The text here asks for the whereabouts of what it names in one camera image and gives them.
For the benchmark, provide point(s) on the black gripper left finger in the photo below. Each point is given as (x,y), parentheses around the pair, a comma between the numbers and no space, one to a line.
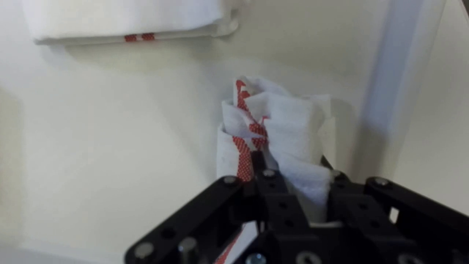
(195,221)

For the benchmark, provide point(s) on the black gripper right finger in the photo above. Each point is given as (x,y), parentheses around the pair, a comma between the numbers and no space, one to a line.
(370,206)

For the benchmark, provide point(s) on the folded white towel red tag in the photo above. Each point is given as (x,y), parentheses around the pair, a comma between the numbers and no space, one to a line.
(121,17)

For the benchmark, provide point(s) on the white towel with red stripes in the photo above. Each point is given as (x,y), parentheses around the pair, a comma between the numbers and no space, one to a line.
(293,127)

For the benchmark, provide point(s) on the white plastic tray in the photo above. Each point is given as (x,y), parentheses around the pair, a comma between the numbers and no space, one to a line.
(121,147)

